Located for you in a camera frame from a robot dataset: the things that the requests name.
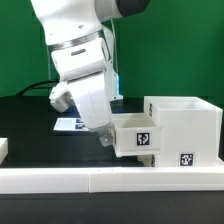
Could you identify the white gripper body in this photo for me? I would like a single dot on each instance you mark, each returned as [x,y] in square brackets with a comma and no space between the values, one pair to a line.
[90,97]

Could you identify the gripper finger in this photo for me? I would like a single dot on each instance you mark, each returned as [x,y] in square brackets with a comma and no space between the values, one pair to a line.
[106,139]

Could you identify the white drawer box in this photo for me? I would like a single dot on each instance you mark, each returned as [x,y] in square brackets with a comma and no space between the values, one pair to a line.
[147,160]
[135,134]

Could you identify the white drawer cabinet frame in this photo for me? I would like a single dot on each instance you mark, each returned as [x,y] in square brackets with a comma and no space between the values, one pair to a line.
[190,130]

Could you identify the white front drawer box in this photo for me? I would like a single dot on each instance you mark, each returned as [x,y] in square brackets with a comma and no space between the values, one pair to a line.
[147,160]

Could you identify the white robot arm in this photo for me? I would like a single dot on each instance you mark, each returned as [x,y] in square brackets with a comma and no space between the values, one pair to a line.
[68,23]

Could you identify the marker tag sheet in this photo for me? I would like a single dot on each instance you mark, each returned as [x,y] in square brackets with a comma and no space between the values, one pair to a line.
[70,124]

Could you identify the white left fence block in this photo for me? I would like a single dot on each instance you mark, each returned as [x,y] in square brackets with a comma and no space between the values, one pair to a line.
[3,149]

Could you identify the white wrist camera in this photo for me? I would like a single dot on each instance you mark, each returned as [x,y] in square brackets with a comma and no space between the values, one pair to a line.
[81,60]

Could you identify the white front fence rail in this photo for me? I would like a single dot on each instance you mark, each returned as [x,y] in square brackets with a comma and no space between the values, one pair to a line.
[94,180]

